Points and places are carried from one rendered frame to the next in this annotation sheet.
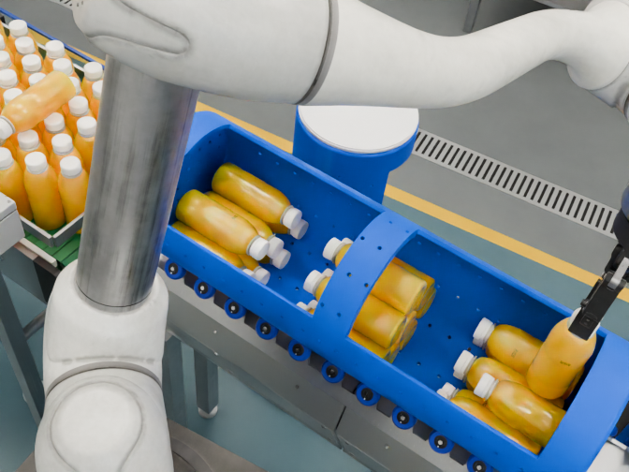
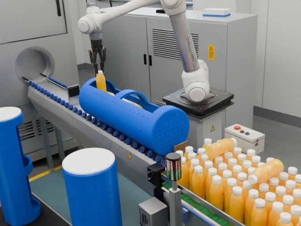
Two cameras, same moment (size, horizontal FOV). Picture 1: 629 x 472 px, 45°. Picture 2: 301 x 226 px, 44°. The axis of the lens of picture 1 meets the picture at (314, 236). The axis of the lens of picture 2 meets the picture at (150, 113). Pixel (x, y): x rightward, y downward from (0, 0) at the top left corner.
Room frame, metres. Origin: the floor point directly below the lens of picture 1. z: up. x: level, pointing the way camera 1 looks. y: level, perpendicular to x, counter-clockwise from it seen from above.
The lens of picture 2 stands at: (2.79, 1.03, 1.99)
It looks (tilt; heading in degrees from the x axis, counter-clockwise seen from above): 22 degrees down; 206
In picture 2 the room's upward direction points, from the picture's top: 3 degrees counter-clockwise
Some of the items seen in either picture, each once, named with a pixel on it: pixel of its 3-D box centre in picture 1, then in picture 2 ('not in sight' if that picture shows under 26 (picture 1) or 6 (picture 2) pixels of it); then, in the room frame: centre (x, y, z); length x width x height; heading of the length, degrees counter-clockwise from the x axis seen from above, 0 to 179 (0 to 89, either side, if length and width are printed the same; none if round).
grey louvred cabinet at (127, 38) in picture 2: not in sight; (164, 73); (-1.23, -0.73, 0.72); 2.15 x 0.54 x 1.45; 68
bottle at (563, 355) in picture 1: (563, 354); (101, 84); (0.65, -0.40, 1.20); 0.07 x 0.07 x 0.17
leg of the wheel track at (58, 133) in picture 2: not in sight; (59, 140); (0.03, -1.41, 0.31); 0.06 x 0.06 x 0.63; 62
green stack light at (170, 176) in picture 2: not in sight; (174, 171); (1.55, 0.51, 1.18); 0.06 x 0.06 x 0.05
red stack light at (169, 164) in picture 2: not in sight; (173, 162); (1.55, 0.51, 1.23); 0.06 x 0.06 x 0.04
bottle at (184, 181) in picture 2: not in sight; (182, 175); (1.26, 0.43, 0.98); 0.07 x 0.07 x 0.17
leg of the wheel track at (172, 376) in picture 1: (172, 393); not in sight; (0.96, 0.32, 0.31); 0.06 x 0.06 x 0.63; 62
